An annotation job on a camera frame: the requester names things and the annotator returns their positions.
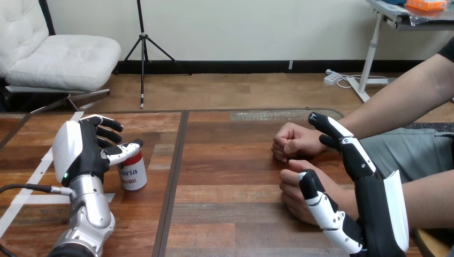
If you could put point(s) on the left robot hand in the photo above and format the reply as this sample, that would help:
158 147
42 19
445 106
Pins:
72 149

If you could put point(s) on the black tripod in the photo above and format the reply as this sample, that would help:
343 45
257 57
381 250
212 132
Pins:
143 53

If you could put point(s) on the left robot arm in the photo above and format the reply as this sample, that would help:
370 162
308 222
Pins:
90 209

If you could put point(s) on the white cushioned chair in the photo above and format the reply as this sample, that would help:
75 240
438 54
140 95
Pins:
64 60

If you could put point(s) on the orange thing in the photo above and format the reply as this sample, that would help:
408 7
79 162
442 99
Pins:
425 4

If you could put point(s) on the person's body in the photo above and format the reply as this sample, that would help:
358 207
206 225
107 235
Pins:
415 152

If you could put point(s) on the red and white drink can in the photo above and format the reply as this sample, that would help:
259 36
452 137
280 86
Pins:
134 175

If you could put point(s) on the white desk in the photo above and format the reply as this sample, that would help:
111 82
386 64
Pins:
370 53

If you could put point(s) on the person's hand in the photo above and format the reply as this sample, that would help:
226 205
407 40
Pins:
291 191
296 142

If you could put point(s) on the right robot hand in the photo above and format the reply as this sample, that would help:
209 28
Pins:
372 209

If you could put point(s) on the white power strip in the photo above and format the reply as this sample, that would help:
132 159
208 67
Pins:
332 78

